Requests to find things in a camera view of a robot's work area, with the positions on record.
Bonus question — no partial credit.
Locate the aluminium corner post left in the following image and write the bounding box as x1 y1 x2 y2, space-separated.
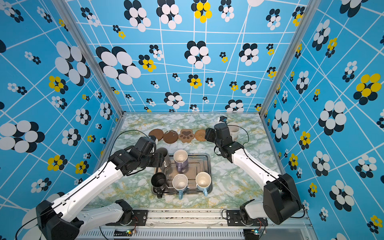
53 1 124 118

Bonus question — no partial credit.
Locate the light blue mug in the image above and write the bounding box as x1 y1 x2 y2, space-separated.
172 174 189 200

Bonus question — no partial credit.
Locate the stainless steel cup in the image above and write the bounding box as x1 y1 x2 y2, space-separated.
156 148 171 169

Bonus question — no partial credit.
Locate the metal serving tray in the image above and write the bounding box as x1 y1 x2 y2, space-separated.
154 154 212 195

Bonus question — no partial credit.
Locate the aluminium front rail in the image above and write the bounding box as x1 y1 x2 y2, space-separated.
77 210 317 240

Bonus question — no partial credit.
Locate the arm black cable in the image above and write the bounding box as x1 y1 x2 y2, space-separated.
221 125 307 240
14 129 149 240

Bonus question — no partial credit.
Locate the plain brown round coaster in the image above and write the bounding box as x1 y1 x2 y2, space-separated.
149 129 164 141

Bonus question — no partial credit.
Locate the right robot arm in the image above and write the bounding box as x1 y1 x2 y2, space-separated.
205 123 304 225

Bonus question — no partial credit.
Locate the aluminium corner post right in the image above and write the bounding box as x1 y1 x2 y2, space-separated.
260 0 321 117

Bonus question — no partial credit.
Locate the rattan wicker round coaster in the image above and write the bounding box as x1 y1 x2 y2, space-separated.
195 129 206 142

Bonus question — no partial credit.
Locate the paw print cork coaster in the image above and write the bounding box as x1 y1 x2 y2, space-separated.
178 129 195 143

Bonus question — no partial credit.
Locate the white ceramic mug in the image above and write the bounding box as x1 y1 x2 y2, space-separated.
228 123 240 142

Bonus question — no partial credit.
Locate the aluminium corner post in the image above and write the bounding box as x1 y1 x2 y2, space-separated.
260 0 321 117
53 1 124 118

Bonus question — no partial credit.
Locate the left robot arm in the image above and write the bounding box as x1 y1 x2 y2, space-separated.
36 136 164 240

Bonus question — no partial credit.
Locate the purple ceramic mug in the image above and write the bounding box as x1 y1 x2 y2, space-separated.
173 150 188 173

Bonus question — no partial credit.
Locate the black mug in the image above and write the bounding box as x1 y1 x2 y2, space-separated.
151 173 167 199

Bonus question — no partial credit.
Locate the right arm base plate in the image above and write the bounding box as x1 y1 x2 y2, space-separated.
222 210 269 228

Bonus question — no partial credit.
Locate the blue handled cream mug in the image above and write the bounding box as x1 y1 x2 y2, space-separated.
195 172 212 197

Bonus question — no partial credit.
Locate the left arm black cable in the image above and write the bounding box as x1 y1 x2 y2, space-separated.
14 129 149 240

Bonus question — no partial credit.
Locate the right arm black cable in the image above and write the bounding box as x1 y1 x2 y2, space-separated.
221 125 307 240

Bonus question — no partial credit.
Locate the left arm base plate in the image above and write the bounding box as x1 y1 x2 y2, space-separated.
106 210 149 227

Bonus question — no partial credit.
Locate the scratched brown round coaster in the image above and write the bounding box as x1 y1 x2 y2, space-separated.
163 130 179 144

